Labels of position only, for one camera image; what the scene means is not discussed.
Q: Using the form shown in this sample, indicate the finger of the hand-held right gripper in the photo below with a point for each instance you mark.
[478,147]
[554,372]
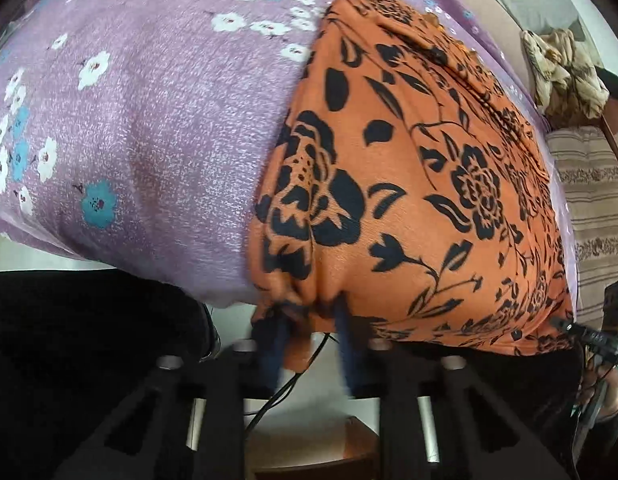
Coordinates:
[591,338]

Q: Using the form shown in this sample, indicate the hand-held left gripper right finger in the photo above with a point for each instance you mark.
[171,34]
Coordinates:
[350,355]

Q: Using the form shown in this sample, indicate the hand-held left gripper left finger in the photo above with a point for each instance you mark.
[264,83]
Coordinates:
[275,355]

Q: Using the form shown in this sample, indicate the orange black floral garment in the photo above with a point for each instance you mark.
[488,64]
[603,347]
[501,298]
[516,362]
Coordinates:
[414,185]

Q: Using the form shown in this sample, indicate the person's right hand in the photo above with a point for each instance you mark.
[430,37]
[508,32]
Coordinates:
[604,387]

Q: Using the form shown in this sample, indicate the striped beige cushion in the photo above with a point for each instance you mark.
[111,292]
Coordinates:
[591,200]

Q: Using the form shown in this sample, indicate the person's black clothing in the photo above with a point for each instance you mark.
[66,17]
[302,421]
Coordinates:
[74,370]

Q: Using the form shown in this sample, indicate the small black cloth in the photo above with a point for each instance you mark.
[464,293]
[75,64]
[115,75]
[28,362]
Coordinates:
[614,87]

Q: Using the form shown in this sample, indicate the cream floral crumpled cloth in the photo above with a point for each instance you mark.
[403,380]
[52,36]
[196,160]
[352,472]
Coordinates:
[559,70]

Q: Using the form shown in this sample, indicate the purple floral bedsheet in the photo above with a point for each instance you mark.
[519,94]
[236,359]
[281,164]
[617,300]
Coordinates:
[154,125]

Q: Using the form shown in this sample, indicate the beige mattress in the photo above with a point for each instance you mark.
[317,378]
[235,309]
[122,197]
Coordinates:
[484,45]

